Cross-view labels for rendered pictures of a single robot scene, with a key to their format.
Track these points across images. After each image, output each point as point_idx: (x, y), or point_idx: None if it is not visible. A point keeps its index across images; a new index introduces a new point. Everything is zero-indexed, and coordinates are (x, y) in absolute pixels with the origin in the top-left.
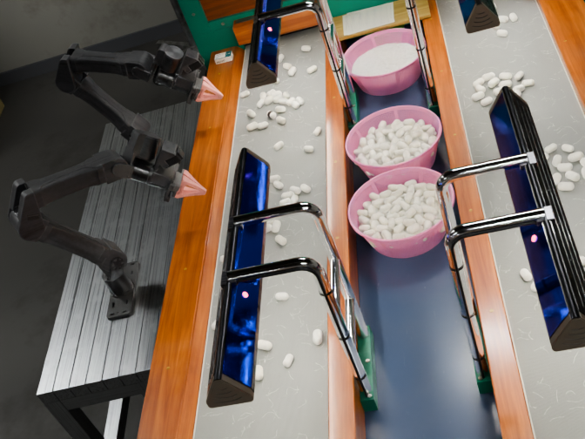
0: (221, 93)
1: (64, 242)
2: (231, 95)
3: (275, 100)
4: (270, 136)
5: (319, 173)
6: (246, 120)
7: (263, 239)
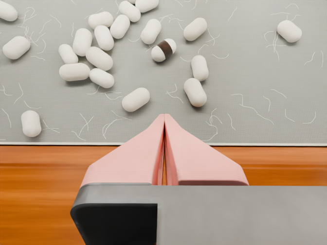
0: (161, 115)
1: None
2: (21, 157)
3: (112, 40)
4: (235, 56)
5: None
6: (150, 114)
7: None
